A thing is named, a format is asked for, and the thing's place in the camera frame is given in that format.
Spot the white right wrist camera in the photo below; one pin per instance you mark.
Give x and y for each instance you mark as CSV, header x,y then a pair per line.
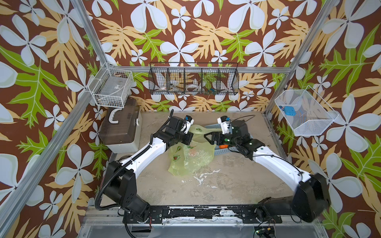
x,y
225,123

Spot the small black electronics board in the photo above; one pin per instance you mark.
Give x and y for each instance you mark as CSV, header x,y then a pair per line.
x,y
268,232

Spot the aluminium frame post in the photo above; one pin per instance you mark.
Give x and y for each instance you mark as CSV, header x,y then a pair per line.
x,y
90,31
312,33

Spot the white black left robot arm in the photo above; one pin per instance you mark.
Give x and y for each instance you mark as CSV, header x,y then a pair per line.
x,y
119,187

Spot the wrinkled orange back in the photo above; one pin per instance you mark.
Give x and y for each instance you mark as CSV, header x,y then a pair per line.
x,y
193,152

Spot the aluminium frame post right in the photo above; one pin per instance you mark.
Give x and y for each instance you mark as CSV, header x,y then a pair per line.
x,y
312,33

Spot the light blue perforated plastic basket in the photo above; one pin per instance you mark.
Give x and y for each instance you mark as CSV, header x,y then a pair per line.
x,y
235,135

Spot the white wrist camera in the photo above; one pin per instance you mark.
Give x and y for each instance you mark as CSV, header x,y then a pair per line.
x,y
188,121
225,123

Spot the blue small object in basket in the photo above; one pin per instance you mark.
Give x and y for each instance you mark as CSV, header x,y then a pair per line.
x,y
288,110

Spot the black wire basket centre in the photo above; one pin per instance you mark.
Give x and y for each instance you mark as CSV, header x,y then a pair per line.
x,y
208,78

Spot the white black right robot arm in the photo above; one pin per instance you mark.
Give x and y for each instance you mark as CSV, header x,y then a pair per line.
x,y
310,191

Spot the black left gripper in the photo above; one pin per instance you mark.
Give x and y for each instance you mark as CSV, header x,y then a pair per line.
x,y
188,137

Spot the brown lidded storage box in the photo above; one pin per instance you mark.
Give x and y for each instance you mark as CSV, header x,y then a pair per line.
x,y
121,130

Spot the aluminium frame post left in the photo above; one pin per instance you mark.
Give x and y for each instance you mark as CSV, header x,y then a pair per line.
x,y
90,31

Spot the white mesh basket right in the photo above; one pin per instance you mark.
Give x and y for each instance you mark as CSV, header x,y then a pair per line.
x,y
313,116

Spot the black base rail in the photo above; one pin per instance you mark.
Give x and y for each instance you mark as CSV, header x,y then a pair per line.
x,y
247,214

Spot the white wire basket left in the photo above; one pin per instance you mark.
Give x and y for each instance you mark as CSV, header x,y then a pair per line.
x,y
111,86

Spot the green avocado-print plastic bag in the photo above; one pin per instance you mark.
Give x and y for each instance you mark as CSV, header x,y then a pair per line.
x,y
188,159

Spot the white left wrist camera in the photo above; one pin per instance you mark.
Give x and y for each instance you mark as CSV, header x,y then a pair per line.
x,y
188,121

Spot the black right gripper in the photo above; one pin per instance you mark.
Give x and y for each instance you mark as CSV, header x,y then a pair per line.
x,y
214,137

